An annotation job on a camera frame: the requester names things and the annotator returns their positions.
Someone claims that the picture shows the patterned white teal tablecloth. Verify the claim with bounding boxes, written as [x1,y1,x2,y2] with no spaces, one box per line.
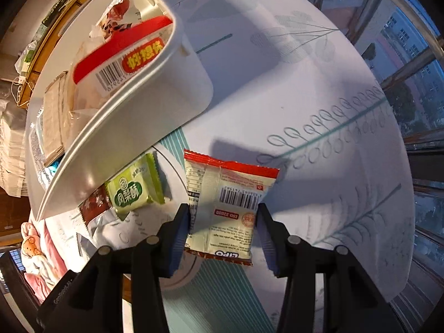
[45,0,415,301]

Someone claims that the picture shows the maroon silver orange packet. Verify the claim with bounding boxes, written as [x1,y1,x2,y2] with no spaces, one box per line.
[79,185,120,250]

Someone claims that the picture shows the green pineapple cake packet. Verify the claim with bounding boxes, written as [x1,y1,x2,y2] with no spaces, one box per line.
[105,153,165,221]

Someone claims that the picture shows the pink bedding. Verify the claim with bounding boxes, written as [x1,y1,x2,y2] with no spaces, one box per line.
[20,220,68,303]

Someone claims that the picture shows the metal window grille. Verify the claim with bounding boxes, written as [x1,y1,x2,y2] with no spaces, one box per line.
[308,0,443,332]

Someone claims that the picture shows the red white snack in bin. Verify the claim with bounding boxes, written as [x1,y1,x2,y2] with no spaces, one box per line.
[89,0,142,41]

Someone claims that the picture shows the red white LiPO packet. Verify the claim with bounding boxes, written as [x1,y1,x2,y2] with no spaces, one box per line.
[184,150,279,266]

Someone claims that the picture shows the sunflower seeds red-edged packet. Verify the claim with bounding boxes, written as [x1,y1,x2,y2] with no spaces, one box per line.
[72,16,174,98]

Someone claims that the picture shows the white plastic organizer bin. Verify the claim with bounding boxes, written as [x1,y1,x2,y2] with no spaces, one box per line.
[26,0,214,220]

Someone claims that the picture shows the wooden desk with drawers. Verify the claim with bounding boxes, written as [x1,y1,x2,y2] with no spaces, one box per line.
[1,0,90,235]

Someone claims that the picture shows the blue small snack packet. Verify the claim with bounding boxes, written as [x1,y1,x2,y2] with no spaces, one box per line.
[45,161,60,180]

